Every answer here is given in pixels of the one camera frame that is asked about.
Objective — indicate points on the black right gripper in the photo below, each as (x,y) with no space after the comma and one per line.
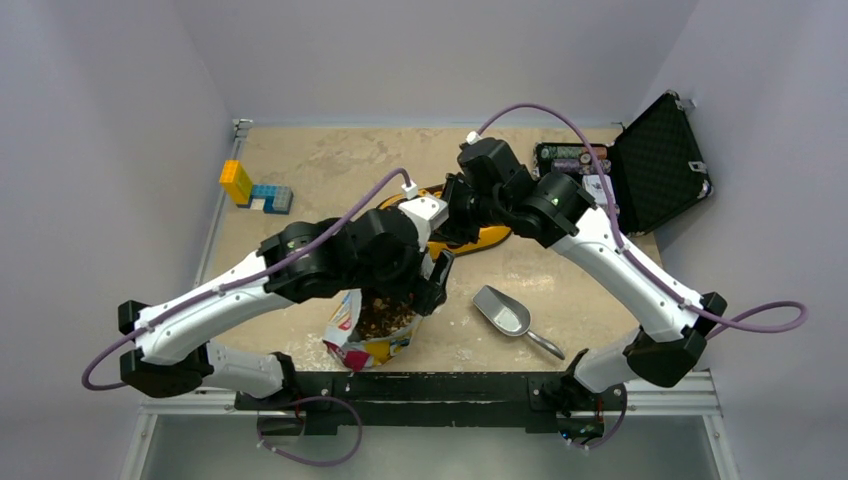
(456,183)

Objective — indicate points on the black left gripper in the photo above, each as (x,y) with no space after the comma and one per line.
(422,294)

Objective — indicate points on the white yellow pet food bag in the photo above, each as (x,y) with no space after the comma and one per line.
(367,331)

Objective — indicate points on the metal food scoop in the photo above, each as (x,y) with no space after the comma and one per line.
(511,318)

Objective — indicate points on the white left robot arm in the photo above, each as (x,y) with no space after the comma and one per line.
(174,351)

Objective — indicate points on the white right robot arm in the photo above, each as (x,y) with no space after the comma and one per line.
(494,189)

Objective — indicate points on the yellow double pet bowl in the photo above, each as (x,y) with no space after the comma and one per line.
(457,239)

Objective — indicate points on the white card box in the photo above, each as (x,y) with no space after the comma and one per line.
(600,187)

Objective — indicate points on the blue toy brick base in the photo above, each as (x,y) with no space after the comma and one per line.
(271,199)

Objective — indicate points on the black poker chip case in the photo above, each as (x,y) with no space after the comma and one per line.
(655,165)

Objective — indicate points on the yellow toy brick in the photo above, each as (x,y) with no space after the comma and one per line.
(236,183)

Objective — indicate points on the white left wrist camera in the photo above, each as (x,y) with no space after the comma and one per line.
(427,214)

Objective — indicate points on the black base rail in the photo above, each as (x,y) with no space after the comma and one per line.
(534,402)

